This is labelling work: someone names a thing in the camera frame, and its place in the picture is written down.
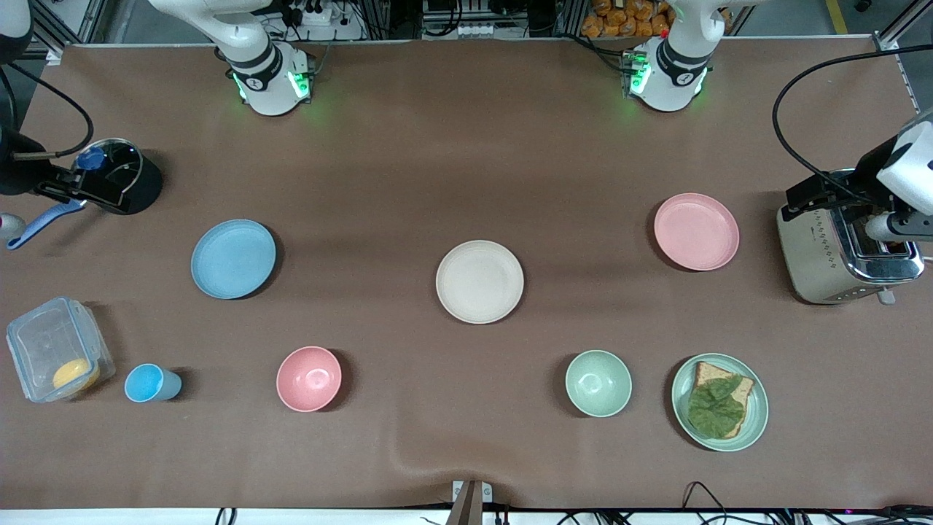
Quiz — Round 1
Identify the aluminium frame profile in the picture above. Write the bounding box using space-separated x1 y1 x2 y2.
28 0 99 66
872 0 933 53

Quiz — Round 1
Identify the green plate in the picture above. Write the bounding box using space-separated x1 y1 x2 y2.
671 354 769 453

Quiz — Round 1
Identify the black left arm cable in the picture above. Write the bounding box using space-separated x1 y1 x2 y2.
772 45 933 209

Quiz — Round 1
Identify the metal camera bracket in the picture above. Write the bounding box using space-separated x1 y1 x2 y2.
451 480 494 525

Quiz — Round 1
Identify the blue plate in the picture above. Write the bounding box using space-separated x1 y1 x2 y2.
191 219 278 300

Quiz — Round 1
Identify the toast bread slice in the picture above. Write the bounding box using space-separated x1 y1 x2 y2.
690 361 755 438

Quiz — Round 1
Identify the pile of orange buns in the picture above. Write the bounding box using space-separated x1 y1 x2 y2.
582 0 675 39

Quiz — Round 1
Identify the blue cup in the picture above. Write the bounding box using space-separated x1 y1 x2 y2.
124 363 183 404

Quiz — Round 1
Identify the pink plate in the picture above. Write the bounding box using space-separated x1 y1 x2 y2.
654 193 741 272

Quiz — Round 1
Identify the brown table cloth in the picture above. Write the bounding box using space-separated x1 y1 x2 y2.
0 36 933 511

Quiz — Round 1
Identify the green lettuce leaf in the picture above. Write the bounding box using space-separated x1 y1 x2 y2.
687 375 746 440

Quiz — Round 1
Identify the glass lid with blue knob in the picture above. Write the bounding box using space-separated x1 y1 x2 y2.
71 138 144 196

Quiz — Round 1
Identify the pink bowl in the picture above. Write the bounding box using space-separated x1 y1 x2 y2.
276 346 343 413

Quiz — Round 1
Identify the yellow round food piece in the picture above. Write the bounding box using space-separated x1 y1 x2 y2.
52 357 101 392

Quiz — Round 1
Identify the green bowl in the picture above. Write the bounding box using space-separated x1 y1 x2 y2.
566 350 633 419

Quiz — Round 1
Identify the beige plate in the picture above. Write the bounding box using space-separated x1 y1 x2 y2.
436 240 525 324

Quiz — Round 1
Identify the clear plastic container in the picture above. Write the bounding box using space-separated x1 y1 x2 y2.
6 297 116 404

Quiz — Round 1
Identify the silver toaster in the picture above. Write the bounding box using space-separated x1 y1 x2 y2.
776 169 926 306

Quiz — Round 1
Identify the black pot with blue handle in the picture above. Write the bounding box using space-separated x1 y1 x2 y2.
6 137 164 252

